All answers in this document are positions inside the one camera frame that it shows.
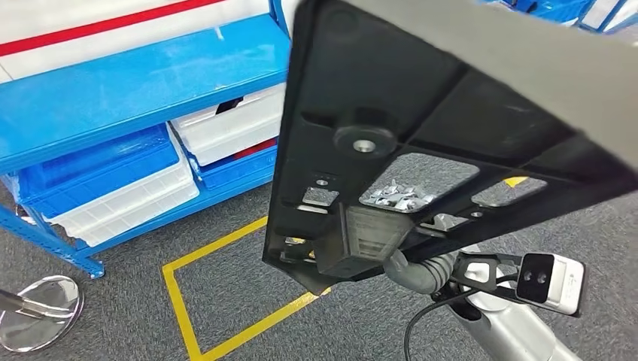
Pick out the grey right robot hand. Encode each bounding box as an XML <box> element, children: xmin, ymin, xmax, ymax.
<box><xmin>358</xmin><ymin>179</ymin><xmax>469</xmax><ymax>290</ymax></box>

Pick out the blue plastic crate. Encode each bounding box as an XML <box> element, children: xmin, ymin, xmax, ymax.
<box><xmin>198</xmin><ymin>144</ymin><xmax>278</xmax><ymax>191</ymax></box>
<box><xmin>14</xmin><ymin>124</ymin><xmax>181</xmax><ymax>220</ymax></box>

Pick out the white panel with red stripe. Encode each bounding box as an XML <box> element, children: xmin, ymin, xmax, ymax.
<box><xmin>0</xmin><ymin>0</ymin><xmax>272</xmax><ymax>83</ymax></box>

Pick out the black plastic part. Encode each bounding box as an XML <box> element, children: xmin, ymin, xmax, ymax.
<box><xmin>263</xmin><ymin>0</ymin><xmax>638</xmax><ymax>296</ymax></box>

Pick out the chrome stanchion post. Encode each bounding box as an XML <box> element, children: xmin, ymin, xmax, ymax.
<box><xmin>0</xmin><ymin>275</ymin><xmax>85</xmax><ymax>353</ymax></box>

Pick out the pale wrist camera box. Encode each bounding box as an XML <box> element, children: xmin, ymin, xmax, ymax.
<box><xmin>515</xmin><ymin>253</ymin><xmax>585</xmax><ymax>317</ymax></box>

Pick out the blue metal shelf rack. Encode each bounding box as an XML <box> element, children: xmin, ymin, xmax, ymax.
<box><xmin>475</xmin><ymin>0</ymin><xmax>638</xmax><ymax>35</ymax></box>
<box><xmin>0</xmin><ymin>0</ymin><xmax>293</xmax><ymax>280</ymax></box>

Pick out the red item in crate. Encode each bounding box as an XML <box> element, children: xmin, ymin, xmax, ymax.
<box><xmin>232</xmin><ymin>138</ymin><xmax>278</xmax><ymax>162</ymax></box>

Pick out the black camera bracket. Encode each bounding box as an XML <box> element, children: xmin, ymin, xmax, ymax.
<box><xmin>451</xmin><ymin>251</ymin><xmax>524</xmax><ymax>302</ymax></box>

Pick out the translucent white plastic crate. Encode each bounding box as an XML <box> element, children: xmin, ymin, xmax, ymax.
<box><xmin>42</xmin><ymin>149</ymin><xmax>200</xmax><ymax>249</ymax></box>

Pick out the black cable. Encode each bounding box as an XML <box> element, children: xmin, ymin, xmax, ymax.
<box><xmin>403</xmin><ymin>287</ymin><xmax>482</xmax><ymax>361</ymax></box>

